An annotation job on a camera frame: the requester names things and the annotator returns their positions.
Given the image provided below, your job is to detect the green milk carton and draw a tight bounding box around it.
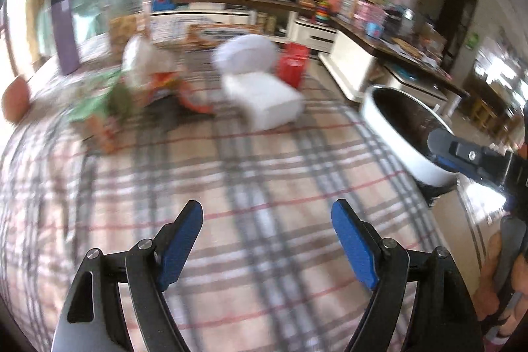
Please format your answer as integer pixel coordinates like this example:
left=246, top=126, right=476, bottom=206
left=68, top=79, right=134, bottom=154

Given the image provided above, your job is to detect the teal covered furniture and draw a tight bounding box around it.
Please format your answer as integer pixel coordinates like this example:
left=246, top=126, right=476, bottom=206
left=36, top=0, right=108, bottom=56

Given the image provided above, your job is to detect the clear cookie jar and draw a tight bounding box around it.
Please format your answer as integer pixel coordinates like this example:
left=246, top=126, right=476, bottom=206
left=100, top=0, right=152, bottom=53

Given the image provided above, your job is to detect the red white box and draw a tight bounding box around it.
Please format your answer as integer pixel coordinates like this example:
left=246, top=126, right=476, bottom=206
left=277, top=42, right=310, bottom=89

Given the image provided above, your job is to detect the white tv cabinet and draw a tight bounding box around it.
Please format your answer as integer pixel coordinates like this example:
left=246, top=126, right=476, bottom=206
left=150, top=1, right=337, bottom=53

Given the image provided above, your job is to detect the orange snack wrapper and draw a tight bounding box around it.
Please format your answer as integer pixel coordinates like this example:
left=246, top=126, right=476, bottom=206
left=146, top=72, right=214, bottom=115

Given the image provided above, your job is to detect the purple thermos bottle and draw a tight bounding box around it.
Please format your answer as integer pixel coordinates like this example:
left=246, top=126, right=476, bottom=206
left=47, top=0, right=81, bottom=75

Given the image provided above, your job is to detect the plaid tablecloth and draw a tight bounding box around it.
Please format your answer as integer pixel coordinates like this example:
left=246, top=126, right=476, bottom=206
left=0, top=19, right=451, bottom=352

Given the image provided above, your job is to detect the white paper plate stack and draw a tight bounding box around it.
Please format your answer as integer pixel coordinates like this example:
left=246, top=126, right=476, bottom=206
left=211, top=34, right=279, bottom=75

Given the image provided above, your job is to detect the orange cracker box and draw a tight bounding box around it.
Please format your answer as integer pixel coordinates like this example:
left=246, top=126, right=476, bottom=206
left=182, top=23, right=262, bottom=51

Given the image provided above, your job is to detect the dark top side counter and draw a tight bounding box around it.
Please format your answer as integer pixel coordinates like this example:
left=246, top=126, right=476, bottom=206
left=318, top=18, right=469, bottom=118

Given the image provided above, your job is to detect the red apple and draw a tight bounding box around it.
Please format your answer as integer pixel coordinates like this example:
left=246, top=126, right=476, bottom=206
left=2, top=75, right=30, bottom=124

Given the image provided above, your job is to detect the rainbow stacking ring toy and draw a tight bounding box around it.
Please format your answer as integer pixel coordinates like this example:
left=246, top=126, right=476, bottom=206
left=315, top=0, right=331, bottom=25

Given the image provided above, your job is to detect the white foam block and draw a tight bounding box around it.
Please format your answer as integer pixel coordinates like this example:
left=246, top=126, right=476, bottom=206
left=221, top=72, right=304, bottom=131

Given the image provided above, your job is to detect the pink toy box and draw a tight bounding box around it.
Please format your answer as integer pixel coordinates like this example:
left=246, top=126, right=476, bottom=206
left=352, top=0, right=387, bottom=30

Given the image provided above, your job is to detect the right hand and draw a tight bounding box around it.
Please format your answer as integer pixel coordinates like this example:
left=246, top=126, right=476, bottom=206
left=472, top=229, right=528, bottom=330

